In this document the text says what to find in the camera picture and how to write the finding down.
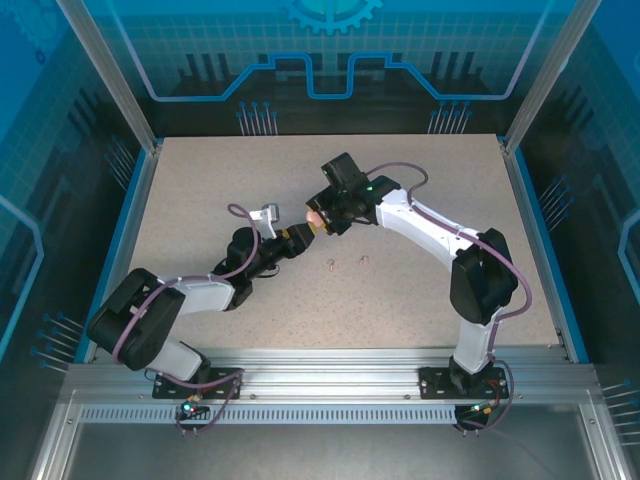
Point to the pink earbud charging case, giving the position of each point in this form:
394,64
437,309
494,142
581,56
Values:
314,218

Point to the beige small screw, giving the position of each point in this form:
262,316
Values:
362,260
331,263

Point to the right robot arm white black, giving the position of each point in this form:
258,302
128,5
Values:
480,280

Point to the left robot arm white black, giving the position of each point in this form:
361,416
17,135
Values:
110,320

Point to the wide aluminium base beam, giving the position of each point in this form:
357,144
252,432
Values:
325,370

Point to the small connector with LEDs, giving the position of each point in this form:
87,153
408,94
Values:
482,409
189,409

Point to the grey metal lower tray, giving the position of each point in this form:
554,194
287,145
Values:
325,450

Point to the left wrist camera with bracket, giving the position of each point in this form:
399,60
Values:
271,212

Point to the aluminium and blue side rail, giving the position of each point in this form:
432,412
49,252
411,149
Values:
148,170
524,200

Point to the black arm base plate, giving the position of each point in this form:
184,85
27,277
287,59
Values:
167,392
432,385

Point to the aluminium frame post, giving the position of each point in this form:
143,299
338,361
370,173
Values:
548,75
119,85

